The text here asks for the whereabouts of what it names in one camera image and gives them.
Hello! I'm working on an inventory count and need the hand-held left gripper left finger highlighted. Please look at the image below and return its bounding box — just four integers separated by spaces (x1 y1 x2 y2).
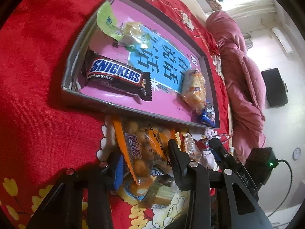
25 154 125 229

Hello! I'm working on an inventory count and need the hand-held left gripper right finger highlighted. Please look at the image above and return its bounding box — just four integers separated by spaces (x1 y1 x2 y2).
167 138 274 229

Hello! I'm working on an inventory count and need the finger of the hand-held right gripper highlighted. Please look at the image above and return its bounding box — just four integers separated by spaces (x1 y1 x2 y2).
209 137 259 196

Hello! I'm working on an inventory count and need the red and white snack packet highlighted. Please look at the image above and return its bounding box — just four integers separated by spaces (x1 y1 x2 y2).
197 137 215 152

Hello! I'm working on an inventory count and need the yellow and blue snack packet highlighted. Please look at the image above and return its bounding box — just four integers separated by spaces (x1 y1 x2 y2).
116 178 153 207

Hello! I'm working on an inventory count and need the clear pastry packet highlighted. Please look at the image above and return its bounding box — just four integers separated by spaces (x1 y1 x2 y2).
182 132 202 161

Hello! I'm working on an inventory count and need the clear green cake packet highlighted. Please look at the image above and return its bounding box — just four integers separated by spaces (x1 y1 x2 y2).
140 179 178 209

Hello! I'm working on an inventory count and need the orange-edged clear snack packet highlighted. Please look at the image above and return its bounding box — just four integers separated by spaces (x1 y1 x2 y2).
112 117 178 189

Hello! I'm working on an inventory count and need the blue cookie packet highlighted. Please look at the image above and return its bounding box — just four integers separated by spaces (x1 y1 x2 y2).
199 100 218 128

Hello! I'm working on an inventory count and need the clear-wrapped golden pastry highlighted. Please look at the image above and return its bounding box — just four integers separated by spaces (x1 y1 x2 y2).
181 69 206 114

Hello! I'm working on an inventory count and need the grey cardboard box tray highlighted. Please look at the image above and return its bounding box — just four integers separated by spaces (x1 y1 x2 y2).
61 0 221 130

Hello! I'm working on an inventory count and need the brown chocolate bar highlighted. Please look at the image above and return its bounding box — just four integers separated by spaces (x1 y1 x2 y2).
82 50 153 102

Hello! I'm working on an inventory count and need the green milk candy packet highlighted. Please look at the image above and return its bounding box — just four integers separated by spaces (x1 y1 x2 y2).
96 1 154 52

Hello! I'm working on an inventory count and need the pink quilt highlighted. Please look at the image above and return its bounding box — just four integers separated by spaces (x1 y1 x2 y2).
205 11 267 165

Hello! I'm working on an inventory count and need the white air conditioner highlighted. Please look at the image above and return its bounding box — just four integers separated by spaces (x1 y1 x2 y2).
272 27 294 54

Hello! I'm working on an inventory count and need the red floral blanket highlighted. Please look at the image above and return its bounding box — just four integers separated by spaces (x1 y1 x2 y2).
0 0 233 229

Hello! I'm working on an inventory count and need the black cable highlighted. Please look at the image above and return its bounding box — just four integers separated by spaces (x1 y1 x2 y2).
268 159 293 219

